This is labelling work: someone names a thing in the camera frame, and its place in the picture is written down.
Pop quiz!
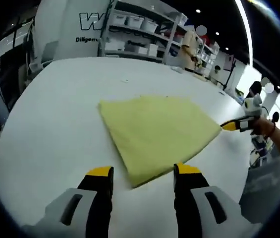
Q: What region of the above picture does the white storage shelf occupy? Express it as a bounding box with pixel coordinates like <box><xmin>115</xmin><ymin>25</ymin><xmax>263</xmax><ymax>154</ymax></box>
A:
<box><xmin>99</xmin><ymin>0</ymin><xmax>221</xmax><ymax>75</ymax></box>

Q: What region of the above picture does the large white box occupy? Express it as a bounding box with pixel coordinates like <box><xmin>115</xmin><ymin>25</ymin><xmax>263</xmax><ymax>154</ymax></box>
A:
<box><xmin>105</xmin><ymin>39</ymin><xmax>126</xmax><ymax>52</ymax></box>

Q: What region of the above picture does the white chair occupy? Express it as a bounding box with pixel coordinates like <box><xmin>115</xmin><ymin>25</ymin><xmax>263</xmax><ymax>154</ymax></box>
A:
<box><xmin>42</xmin><ymin>41</ymin><xmax>59</xmax><ymax>63</ymax></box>

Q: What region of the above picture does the grey mesh chair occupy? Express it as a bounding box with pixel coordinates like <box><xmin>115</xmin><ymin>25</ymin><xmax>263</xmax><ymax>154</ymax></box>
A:
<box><xmin>239</xmin><ymin>158</ymin><xmax>280</xmax><ymax>225</ymax></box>

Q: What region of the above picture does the small white box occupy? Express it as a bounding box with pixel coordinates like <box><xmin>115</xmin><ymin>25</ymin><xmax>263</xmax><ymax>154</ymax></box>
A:
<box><xmin>148</xmin><ymin>44</ymin><xmax>159</xmax><ymax>57</ymax></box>

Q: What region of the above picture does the wall poster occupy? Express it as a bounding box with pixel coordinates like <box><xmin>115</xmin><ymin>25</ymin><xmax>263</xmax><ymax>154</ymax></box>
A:
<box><xmin>224</xmin><ymin>55</ymin><xmax>235</xmax><ymax>71</ymax></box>

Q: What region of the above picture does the flat white box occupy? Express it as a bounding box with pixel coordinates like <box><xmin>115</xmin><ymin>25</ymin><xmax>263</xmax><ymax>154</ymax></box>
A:
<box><xmin>124</xmin><ymin>46</ymin><xmax>149</xmax><ymax>55</ymax></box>

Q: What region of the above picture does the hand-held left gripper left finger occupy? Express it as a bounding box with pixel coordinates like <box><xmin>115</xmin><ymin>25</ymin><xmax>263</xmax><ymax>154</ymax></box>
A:
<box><xmin>44</xmin><ymin>166</ymin><xmax>114</xmax><ymax>238</ymax></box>

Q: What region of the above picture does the person's right hand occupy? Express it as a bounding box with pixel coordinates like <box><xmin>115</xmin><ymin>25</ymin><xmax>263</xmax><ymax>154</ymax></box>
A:
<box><xmin>250</xmin><ymin>116</ymin><xmax>276</xmax><ymax>137</ymax></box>

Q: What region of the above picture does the black tripod stand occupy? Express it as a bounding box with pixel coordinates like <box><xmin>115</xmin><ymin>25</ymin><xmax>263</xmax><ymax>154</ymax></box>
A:
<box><xmin>223</xmin><ymin>58</ymin><xmax>237</xmax><ymax>91</ymax></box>

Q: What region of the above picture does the white storage bin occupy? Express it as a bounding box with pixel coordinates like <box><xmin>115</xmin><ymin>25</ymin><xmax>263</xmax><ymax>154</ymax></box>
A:
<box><xmin>127</xmin><ymin>15</ymin><xmax>144</xmax><ymax>28</ymax></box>
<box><xmin>111</xmin><ymin>13</ymin><xmax>128</xmax><ymax>26</ymax></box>
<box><xmin>141</xmin><ymin>18</ymin><xmax>159</xmax><ymax>32</ymax></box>

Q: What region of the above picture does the yellow black blue garment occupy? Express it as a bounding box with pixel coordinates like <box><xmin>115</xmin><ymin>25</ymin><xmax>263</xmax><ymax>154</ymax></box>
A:
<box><xmin>98</xmin><ymin>96</ymin><xmax>222</xmax><ymax>189</ymax></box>

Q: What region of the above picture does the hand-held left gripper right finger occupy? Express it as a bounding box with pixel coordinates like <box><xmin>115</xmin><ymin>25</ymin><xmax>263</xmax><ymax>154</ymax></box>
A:
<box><xmin>173</xmin><ymin>162</ymin><xmax>242</xmax><ymax>238</ymax></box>

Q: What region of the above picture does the curved ceiling light strip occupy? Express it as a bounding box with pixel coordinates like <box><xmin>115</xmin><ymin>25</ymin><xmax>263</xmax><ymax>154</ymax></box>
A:
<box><xmin>235</xmin><ymin>0</ymin><xmax>254</xmax><ymax>65</ymax></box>

